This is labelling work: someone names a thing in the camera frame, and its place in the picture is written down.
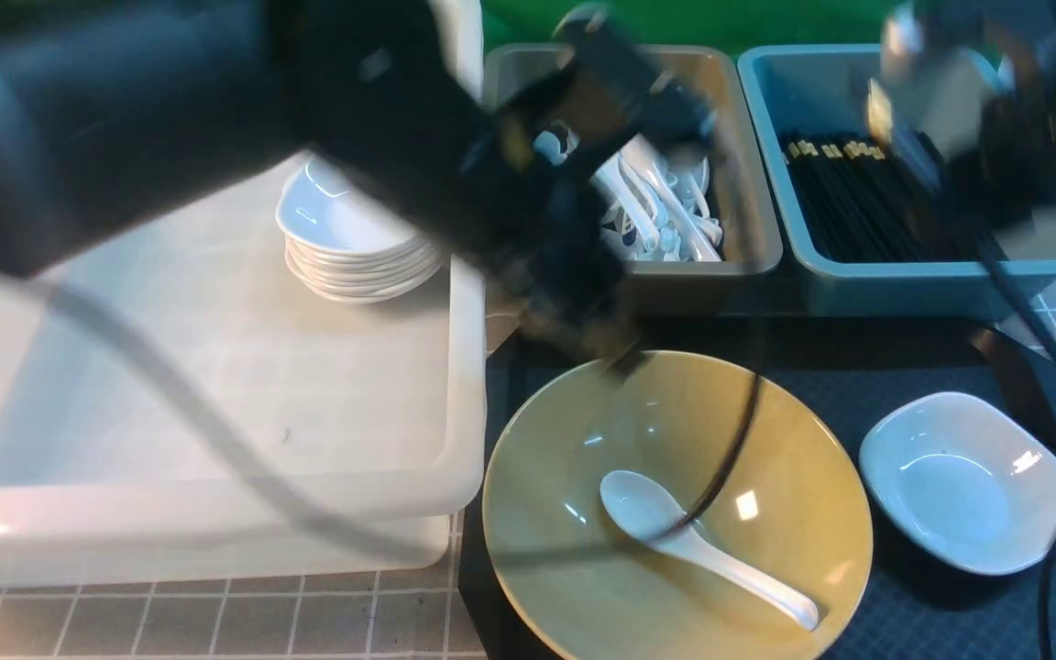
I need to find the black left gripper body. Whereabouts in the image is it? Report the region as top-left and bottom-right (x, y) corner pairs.
(474, 5), (717, 363)

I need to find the white ceramic soup spoon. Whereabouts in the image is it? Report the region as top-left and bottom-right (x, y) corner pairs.
(599, 469), (821, 631)

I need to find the yellow noodle bowl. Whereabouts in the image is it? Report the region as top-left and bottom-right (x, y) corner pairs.
(480, 351), (875, 659)

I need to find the white square sauce dish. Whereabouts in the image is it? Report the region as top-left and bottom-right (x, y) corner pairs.
(857, 391), (1056, 577)

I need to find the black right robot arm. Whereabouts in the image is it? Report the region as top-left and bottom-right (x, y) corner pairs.
(864, 1), (1056, 231)

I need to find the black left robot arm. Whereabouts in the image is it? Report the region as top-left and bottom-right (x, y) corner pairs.
(0, 1), (721, 362)

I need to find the pile of white spoons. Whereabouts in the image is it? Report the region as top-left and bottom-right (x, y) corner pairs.
(592, 137), (725, 263)

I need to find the stack of white dishes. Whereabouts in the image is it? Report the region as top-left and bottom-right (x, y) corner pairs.
(275, 156), (446, 305)

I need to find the grey-brown plastic bin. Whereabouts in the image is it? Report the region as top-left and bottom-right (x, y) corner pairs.
(482, 43), (784, 316)

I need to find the green backdrop cloth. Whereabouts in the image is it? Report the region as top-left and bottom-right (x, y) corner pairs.
(480, 1), (897, 55)

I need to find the bundle of black chopsticks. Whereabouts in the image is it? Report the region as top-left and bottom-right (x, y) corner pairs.
(778, 131), (1008, 264)

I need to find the teal plastic bin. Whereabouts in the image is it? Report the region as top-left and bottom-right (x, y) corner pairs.
(737, 43), (1056, 321)

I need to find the large white plastic tub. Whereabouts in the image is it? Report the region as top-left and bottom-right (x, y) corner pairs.
(0, 159), (485, 589)

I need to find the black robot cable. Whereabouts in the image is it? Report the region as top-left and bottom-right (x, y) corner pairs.
(24, 275), (763, 565)

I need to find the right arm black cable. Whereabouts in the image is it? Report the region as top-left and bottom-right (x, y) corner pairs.
(968, 211), (1056, 660)

